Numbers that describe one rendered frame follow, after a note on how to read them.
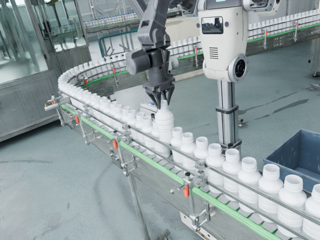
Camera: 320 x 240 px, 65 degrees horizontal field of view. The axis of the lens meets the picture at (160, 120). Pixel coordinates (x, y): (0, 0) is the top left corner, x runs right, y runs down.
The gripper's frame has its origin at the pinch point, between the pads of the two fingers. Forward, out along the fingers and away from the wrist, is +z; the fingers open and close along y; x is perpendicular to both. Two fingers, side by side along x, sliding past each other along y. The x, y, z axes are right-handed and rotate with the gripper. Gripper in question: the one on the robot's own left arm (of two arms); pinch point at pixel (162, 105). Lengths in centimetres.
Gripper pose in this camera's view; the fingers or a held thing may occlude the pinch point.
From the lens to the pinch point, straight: 91.8
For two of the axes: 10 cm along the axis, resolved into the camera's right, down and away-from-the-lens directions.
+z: 1.7, 8.9, 4.3
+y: 7.7, -3.9, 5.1
